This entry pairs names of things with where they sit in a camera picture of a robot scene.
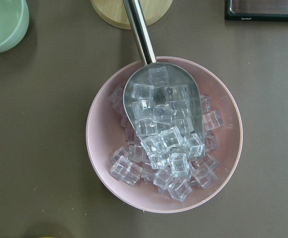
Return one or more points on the pink bowl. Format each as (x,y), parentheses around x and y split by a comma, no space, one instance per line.
(104,135)

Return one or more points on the clear plastic ice cubes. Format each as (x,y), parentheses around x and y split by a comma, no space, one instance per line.
(175,174)

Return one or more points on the steel ice scoop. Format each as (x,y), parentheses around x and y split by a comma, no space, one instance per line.
(141,32)

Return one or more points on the round wooden stand base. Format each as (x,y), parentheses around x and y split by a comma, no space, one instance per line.
(113,11)

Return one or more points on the mint green bowl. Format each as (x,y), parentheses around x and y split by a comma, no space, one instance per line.
(14,22)

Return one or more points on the black framed tray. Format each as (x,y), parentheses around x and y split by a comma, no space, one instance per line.
(256,10)

